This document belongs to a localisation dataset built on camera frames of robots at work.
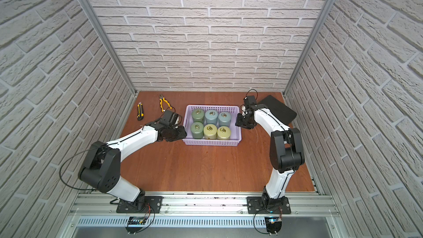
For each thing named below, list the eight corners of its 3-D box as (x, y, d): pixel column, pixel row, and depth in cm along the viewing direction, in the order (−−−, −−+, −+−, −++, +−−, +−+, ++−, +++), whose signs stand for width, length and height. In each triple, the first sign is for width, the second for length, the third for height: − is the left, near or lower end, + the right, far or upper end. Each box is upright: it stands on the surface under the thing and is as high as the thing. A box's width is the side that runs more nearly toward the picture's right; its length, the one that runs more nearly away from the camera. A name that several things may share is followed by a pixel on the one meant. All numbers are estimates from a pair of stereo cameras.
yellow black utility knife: (137, 121, 106) (136, 119, 104) (138, 104, 115) (137, 102, 113) (144, 119, 106) (142, 118, 105) (144, 103, 115) (143, 101, 114)
